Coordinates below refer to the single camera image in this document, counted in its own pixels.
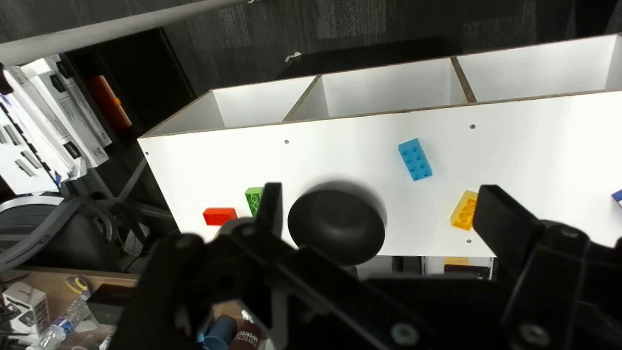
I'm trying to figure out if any white cubby shelf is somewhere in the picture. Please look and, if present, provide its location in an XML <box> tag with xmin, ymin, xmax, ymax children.
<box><xmin>140</xmin><ymin>34</ymin><xmax>622</xmax><ymax>256</ymax></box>

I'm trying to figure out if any black bowl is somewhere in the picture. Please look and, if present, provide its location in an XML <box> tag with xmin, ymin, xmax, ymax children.
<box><xmin>287</xmin><ymin>180</ymin><xmax>387</xmax><ymax>266</ymax></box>

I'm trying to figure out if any blue toy block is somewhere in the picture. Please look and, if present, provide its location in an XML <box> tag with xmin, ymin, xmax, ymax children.
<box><xmin>398</xmin><ymin>137</ymin><xmax>431</xmax><ymax>180</ymax></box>

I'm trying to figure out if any plastic water bottle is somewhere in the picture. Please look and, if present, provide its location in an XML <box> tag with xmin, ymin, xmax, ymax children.
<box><xmin>39</xmin><ymin>297</ymin><xmax>91</xmax><ymax>350</ymax></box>

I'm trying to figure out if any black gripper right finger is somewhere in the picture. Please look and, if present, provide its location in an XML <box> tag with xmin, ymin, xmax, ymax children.
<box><xmin>472</xmin><ymin>184</ymin><xmax>589</xmax><ymax>268</ymax></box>

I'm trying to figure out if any red toy block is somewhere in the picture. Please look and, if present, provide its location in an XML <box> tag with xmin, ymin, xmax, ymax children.
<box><xmin>202</xmin><ymin>207</ymin><xmax>237</xmax><ymax>225</ymax></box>

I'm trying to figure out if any stack of white boxes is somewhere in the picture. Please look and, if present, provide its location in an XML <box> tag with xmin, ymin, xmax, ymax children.
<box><xmin>2</xmin><ymin>58</ymin><xmax>111</xmax><ymax>192</ymax></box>

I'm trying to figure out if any yellow toy block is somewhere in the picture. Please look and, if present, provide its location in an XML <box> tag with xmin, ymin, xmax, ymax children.
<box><xmin>451</xmin><ymin>190</ymin><xmax>478</xmax><ymax>231</ymax></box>

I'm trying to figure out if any green toy block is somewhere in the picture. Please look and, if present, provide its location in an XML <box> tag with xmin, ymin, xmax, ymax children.
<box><xmin>245</xmin><ymin>186</ymin><xmax>262</xmax><ymax>215</ymax></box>

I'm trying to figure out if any grey backpack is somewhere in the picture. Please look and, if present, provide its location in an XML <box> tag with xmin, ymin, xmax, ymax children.
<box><xmin>0</xmin><ymin>196</ymin><xmax>151</xmax><ymax>272</ymax></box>

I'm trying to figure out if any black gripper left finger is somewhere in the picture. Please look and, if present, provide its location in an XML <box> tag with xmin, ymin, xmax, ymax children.
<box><xmin>217</xmin><ymin>182</ymin><xmax>283</xmax><ymax>237</ymax></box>

